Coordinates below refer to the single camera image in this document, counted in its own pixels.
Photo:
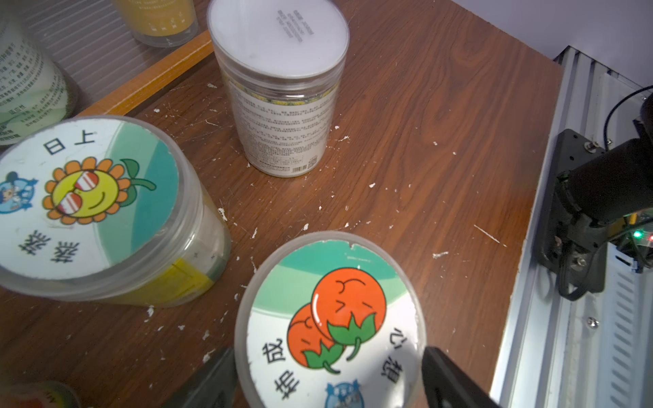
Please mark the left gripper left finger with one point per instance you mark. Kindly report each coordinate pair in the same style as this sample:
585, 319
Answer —
213, 385

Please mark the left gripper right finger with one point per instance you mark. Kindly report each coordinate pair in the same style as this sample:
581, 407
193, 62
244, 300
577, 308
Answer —
446, 385

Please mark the tomato lid seed jar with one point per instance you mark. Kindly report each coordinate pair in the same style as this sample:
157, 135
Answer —
330, 320

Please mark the sunflower lid seed jar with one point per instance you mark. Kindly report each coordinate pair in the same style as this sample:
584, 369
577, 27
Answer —
107, 209

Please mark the white lid seed jar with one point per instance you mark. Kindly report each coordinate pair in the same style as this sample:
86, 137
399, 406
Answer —
282, 63

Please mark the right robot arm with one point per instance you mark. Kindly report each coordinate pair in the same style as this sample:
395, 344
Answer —
614, 183

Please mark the orange wooden three-tier shelf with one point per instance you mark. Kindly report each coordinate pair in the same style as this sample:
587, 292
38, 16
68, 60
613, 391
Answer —
91, 43

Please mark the white label jar bottom shelf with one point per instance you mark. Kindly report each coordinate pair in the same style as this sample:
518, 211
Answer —
35, 92

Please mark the right controller board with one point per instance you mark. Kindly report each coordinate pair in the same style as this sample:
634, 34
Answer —
634, 238

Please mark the small yellow clear-lid cup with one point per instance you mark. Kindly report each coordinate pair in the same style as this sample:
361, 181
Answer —
159, 23

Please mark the aluminium front rail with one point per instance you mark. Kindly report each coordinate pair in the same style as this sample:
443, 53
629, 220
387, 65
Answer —
579, 327

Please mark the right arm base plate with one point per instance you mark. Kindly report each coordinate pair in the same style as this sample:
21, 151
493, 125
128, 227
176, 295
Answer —
566, 240

